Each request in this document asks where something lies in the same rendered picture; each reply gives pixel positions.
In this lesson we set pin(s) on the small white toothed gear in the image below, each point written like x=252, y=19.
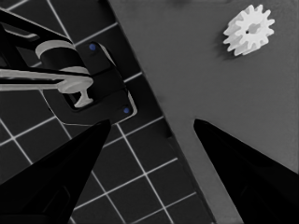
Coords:
x=253, y=39

